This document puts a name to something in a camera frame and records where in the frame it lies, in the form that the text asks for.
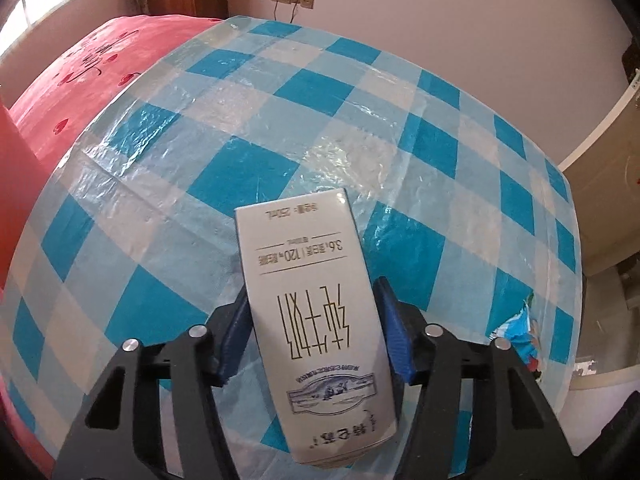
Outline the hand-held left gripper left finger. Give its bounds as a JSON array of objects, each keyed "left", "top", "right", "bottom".
[{"left": 52, "top": 285, "right": 256, "bottom": 480}]

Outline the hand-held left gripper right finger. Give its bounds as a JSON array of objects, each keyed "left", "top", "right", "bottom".
[{"left": 372, "top": 276, "right": 573, "bottom": 480}]

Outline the blue checked plastic tablecloth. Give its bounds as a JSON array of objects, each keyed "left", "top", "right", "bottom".
[{"left": 0, "top": 15, "right": 583, "bottom": 480}]

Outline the white milk carton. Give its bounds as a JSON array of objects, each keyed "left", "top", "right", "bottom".
[{"left": 234, "top": 187, "right": 401, "bottom": 470}]

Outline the blue cartoon snack wrapper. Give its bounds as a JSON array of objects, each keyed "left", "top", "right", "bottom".
[{"left": 487, "top": 296, "right": 543, "bottom": 383}]

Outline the black power cable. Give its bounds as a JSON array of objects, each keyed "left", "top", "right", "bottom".
[{"left": 272, "top": 0, "right": 301, "bottom": 23}]

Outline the window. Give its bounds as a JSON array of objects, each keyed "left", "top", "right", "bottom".
[{"left": 0, "top": 0, "right": 108, "bottom": 61}]

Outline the cream door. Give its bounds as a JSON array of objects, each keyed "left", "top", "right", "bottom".
[{"left": 557, "top": 77, "right": 640, "bottom": 276}]

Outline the pink bedspread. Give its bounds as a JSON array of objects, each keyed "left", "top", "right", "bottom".
[{"left": 0, "top": 16, "right": 223, "bottom": 478}]

